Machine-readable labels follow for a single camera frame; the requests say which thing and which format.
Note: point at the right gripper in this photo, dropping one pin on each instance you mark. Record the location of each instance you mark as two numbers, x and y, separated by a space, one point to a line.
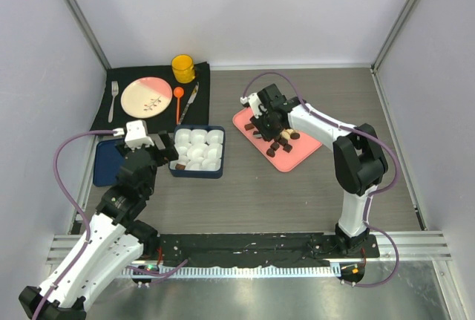
269 134

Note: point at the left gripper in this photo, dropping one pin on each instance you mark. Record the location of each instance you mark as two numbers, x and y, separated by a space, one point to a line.
169 152

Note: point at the white round chocolate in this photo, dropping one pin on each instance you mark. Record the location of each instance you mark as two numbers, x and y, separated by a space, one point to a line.
285 134

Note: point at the brown rectangular chocolate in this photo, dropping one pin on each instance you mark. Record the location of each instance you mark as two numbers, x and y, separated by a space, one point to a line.
180 166

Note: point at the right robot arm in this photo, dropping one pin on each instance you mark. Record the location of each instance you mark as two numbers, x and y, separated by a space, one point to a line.
359 161

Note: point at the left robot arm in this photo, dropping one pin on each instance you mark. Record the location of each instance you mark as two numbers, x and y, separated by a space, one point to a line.
113 237

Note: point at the dark blue chocolate box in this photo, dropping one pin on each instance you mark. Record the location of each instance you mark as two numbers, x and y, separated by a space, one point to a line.
201 149

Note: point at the dark blue box lid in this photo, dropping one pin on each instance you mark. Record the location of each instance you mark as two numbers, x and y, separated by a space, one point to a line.
107 163

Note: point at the pink plastic tray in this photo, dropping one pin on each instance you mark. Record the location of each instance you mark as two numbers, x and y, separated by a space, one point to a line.
283 161

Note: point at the pink and cream plate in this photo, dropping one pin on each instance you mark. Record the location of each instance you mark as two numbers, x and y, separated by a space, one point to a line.
146 97

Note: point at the black cloth placemat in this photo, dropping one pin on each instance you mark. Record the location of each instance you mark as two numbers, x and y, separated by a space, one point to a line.
197 114

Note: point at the orange plastic spoon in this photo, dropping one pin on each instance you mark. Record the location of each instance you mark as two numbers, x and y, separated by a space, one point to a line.
178 93

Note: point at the silver fork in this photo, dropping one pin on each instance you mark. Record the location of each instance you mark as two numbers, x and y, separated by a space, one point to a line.
114 94

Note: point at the steak knife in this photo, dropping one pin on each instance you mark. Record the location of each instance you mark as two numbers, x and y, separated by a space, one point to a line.
190 101

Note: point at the yellow mug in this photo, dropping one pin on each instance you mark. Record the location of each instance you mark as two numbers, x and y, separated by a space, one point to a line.
183 68

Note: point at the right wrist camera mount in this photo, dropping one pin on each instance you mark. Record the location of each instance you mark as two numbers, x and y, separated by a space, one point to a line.
254 103

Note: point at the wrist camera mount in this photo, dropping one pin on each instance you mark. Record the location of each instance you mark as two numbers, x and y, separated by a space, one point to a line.
135 135
254 103

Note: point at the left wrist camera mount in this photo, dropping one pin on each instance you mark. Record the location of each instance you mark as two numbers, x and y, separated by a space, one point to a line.
135 135

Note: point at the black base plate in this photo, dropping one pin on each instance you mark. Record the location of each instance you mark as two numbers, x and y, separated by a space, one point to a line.
251 250

